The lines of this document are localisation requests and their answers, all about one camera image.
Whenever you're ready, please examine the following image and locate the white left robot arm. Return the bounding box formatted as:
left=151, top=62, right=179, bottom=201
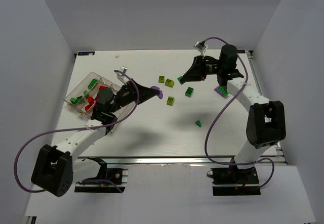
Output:
left=31, top=80, right=163, bottom=197

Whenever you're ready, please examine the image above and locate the green lego from plate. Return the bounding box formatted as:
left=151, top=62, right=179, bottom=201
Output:
left=177, top=76, right=184, bottom=85

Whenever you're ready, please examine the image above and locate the small green wedge lego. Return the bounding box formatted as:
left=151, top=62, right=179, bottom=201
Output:
left=195, top=120, right=202, bottom=127

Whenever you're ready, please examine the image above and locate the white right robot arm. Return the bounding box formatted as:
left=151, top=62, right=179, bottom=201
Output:
left=180, top=42, right=286, bottom=169

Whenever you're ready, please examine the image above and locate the red lego piece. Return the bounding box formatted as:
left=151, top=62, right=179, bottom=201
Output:
left=88, top=97, right=95, bottom=103

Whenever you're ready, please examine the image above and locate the purple plate green lego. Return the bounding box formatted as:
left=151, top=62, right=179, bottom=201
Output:
left=151, top=86, right=164, bottom=99
left=214, top=86, right=228, bottom=97

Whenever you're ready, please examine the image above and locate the lime lego brick middle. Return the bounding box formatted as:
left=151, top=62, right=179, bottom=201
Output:
left=165, top=79, right=175, bottom=87

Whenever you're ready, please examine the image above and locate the lime lego brick far left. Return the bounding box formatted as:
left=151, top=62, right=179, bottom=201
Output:
left=158, top=76, right=165, bottom=83

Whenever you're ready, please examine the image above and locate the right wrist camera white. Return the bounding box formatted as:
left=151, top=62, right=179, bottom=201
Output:
left=194, top=40, right=208, bottom=57

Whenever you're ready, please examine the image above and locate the long green lego brick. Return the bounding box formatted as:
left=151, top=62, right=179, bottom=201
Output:
left=88, top=78, right=98, bottom=89

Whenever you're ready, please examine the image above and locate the lime lego brick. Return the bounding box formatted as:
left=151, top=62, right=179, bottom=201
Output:
left=165, top=79, right=175, bottom=87
left=167, top=96, right=175, bottom=106
left=158, top=76, right=165, bottom=83

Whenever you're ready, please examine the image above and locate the small red lego brick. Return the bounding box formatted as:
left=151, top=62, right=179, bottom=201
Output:
left=85, top=103, right=95, bottom=112

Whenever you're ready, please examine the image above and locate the green square lego brick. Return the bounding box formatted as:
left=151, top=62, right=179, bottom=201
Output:
left=185, top=87, right=194, bottom=98

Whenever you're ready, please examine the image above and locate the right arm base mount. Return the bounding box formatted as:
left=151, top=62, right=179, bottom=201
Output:
left=207, top=166, right=261, bottom=196

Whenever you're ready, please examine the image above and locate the clear compartment organizer tray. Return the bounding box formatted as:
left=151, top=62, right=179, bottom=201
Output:
left=64, top=72, right=121, bottom=119

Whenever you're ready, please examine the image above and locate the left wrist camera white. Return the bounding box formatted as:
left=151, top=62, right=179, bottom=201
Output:
left=116, top=66, right=128, bottom=83

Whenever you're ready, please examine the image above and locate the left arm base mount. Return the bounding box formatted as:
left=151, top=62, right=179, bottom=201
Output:
left=73, top=158, right=129, bottom=194

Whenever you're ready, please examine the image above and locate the red rectangular lego brick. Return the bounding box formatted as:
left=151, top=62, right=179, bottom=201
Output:
left=98, top=85, right=108, bottom=91

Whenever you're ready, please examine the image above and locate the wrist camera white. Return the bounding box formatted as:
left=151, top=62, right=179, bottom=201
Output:
left=116, top=66, right=128, bottom=83
left=194, top=40, right=208, bottom=57

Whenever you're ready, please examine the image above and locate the blue label left corner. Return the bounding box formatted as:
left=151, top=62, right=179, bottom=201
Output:
left=77, top=51, right=95, bottom=56

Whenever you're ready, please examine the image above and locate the green lego piece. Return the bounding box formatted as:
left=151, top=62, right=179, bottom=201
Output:
left=70, top=98, right=78, bottom=104

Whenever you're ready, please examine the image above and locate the lime lego brick lower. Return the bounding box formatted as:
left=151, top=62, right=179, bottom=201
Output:
left=167, top=96, right=175, bottom=106

